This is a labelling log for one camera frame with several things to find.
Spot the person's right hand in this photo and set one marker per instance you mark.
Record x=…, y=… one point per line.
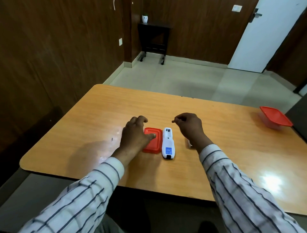
x=191, y=128

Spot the person's left hand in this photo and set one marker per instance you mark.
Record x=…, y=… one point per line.
x=133, y=136

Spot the person's right fingers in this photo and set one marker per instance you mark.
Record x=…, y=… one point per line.
x=177, y=118

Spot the person's left thumb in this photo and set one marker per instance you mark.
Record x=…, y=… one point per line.
x=150, y=137

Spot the person's left forearm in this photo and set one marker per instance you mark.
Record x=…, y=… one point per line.
x=81, y=196

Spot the person's right forearm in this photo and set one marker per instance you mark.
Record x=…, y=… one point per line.
x=239, y=192

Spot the small red lidded container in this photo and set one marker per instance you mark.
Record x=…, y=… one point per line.
x=153, y=145

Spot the white handheld device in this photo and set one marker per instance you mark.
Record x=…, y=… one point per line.
x=168, y=145

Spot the small white object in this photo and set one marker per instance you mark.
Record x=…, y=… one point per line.
x=189, y=144

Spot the black side table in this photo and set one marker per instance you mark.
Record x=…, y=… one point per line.
x=156, y=36

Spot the person's grey trousers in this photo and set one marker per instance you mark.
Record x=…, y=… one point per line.
x=109, y=225

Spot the clear container with red lid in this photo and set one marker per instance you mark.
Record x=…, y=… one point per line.
x=275, y=117

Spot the white owl plant pot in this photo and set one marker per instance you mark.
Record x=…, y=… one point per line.
x=144, y=18

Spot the white door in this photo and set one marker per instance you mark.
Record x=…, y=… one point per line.
x=261, y=40

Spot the dark chair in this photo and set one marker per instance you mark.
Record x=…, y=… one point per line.
x=298, y=117

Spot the white wall socket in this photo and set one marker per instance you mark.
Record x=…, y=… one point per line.
x=120, y=41

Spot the white light switch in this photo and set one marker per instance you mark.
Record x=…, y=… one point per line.
x=237, y=8

